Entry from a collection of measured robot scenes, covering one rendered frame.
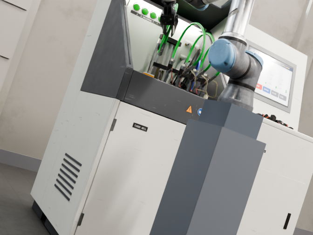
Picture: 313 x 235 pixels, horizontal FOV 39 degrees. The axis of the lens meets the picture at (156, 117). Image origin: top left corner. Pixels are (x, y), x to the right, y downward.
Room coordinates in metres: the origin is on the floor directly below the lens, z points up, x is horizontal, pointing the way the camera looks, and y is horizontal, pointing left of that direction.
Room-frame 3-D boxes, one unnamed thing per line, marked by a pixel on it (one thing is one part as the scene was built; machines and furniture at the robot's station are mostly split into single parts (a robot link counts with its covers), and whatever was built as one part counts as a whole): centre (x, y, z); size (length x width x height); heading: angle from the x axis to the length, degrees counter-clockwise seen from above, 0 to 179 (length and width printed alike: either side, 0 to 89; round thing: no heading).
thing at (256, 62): (1.80, -0.29, 1.07); 0.13 x 0.12 x 0.14; 134
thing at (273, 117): (2.67, -0.70, 1.01); 0.23 x 0.11 x 0.06; 118
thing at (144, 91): (2.25, -0.09, 0.87); 0.62 x 0.04 x 0.16; 118
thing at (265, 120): (2.65, -0.67, 0.96); 0.70 x 0.22 x 0.03; 118
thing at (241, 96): (1.80, -0.29, 0.95); 0.15 x 0.15 x 0.10
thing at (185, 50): (2.80, -0.07, 1.20); 0.13 x 0.03 x 0.31; 118
